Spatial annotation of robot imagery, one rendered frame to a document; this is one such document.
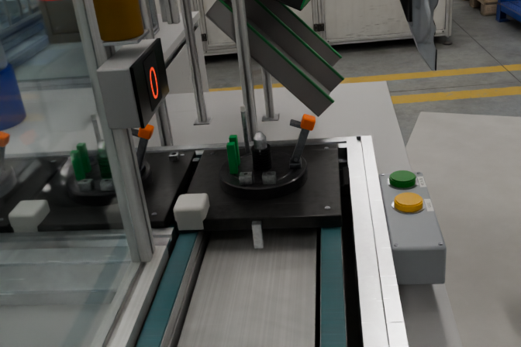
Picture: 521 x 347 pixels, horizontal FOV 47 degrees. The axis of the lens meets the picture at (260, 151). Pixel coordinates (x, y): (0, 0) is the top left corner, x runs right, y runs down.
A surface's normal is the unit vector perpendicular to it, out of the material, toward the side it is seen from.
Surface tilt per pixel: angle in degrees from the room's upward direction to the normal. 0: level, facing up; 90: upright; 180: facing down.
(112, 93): 90
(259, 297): 0
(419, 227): 0
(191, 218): 90
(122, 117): 90
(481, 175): 0
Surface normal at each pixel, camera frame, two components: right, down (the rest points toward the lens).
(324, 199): -0.10, -0.90
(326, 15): -0.04, 0.43
